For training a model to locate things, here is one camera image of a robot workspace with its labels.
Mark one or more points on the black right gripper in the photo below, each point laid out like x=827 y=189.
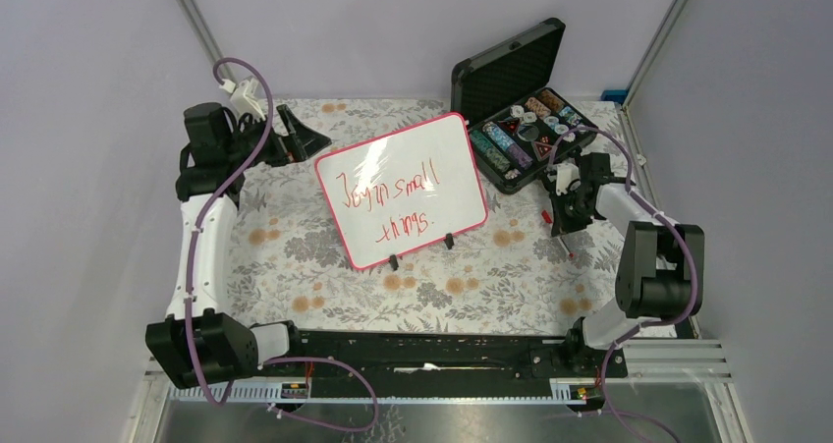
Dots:
x=561 y=223

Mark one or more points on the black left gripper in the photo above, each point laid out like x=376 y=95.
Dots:
x=300 y=143

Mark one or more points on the pink framed whiteboard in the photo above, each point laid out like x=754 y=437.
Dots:
x=403 y=191

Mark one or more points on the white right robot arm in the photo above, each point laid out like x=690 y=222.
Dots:
x=658 y=280

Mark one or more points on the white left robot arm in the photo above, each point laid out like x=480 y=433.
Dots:
x=198 y=343

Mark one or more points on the black poker chip case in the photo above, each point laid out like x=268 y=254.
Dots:
x=515 y=121

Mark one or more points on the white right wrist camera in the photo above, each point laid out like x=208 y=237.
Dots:
x=564 y=177

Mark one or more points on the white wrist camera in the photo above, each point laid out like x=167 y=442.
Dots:
x=564 y=177
x=243 y=98

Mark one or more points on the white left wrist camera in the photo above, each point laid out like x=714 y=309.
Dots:
x=243 y=98

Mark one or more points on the blue object behind frame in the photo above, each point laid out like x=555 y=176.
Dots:
x=617 y=96

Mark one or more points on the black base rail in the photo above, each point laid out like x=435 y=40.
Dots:
x=419 y=364

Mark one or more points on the white cable duct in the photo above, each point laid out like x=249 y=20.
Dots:
x=291 y=392

